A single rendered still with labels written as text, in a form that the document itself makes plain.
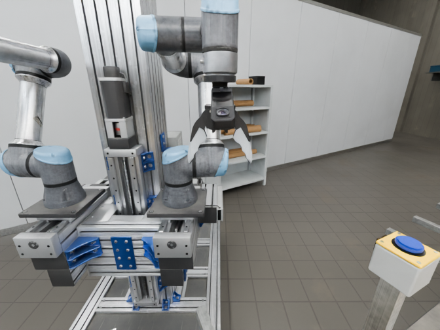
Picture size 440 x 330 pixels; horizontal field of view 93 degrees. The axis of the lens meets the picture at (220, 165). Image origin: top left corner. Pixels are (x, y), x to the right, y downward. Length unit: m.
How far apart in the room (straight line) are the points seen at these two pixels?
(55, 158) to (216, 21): 0.78
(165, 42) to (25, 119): 0.75
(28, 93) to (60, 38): 1.70
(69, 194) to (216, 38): 0.84
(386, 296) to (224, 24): 0.61
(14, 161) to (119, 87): 0.50
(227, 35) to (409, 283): 0.55
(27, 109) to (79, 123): 1.68
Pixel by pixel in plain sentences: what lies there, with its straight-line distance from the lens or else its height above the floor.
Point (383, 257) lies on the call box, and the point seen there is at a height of 1.20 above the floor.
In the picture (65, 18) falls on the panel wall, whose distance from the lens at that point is 2.87.
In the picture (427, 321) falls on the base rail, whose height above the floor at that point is 0.70.
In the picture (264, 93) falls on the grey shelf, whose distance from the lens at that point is 3.35.
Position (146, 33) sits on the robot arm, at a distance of 0.58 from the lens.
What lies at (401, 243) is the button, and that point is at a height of 1.23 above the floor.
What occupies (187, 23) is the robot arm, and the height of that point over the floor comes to 1.63.
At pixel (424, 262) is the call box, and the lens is 0.51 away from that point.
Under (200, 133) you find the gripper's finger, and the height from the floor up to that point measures 1.39.
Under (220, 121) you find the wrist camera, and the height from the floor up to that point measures 1.43.
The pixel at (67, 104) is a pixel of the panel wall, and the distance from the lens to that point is 2.81.
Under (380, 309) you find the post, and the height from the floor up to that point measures 1.07.
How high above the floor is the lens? 1.49
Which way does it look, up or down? 20 degrees down
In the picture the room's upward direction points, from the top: straight up
